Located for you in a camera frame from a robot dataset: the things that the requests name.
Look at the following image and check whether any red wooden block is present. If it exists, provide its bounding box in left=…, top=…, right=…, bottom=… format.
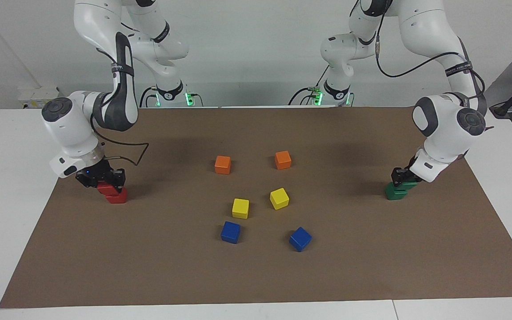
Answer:
left=97, top=181, right=121, bottom=196
left=106, top=188, right=128, bottom=204

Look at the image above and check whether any white power strip box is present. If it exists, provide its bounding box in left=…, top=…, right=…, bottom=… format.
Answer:
left=18, top=87, right=60, bottom=110

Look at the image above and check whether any orange wooden block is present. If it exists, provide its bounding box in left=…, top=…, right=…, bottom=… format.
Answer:
left=274, top=150, right=292, bottom=170
left=214, top=155, right=232, bottom=175

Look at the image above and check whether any blue wooden block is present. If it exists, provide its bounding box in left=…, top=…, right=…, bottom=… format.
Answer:
left=289, top=227, right=312, bottom=252
left=220, top=221, right=241, bottom=244

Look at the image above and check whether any yellow wooden block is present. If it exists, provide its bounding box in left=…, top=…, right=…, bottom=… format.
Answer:
left=232, top=198, right=250, bottom=220
left=269, top=188, right=290, bottom=210

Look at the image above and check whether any brown table mat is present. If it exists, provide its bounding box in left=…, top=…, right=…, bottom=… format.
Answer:
left=0, top=106, right=512, bottom=309

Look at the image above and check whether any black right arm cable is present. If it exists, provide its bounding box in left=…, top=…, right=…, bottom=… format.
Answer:
left=89, top=116, right=150, bottom=166

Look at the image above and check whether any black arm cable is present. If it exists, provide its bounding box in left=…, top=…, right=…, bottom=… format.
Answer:
left=374, top=9, right=488, bottom=116
left=89, top=116, right=150, bottom=166

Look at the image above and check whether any black right base cable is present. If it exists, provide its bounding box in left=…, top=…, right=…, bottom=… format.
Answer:
left=140, top=86, right=159, bottom=108

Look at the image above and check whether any black base cable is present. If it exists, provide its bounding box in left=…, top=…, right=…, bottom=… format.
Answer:
left=140, top=86, right=159, bottom=108
left=288, top=67, right=330, bottom=106

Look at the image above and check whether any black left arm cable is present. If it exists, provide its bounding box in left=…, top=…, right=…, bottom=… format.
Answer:
left=374, top=9, right=488, bottom=116

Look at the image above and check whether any black left base cable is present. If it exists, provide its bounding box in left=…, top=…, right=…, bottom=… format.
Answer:
left=288, top=67, right=330, bottom=106

